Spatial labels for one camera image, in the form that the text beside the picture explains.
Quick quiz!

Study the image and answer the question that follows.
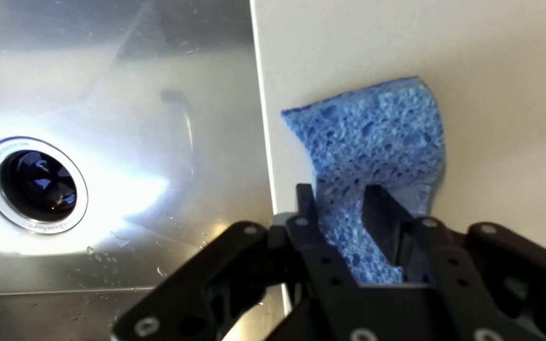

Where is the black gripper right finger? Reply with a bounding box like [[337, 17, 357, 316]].
[[361, 184, 546, 341]]

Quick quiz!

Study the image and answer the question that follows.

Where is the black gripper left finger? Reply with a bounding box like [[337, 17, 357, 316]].
[[109, 182, 374, 341]]

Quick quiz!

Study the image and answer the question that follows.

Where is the blue sponge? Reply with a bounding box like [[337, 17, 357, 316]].
[[280, 74, 448, 288]]

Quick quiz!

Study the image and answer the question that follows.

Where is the stainless steel sink basin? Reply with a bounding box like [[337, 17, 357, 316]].
[[0, 0, 287, 341]]

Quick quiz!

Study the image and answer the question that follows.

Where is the round sink drain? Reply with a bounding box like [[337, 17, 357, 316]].
[[0, 134, 90, 237]]

